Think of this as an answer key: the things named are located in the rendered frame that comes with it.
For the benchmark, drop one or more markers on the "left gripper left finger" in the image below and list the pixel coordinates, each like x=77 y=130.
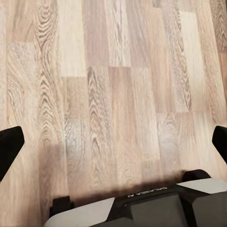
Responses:
x=11 y=142

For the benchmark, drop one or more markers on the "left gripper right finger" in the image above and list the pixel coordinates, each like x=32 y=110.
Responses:
x=219 y=140

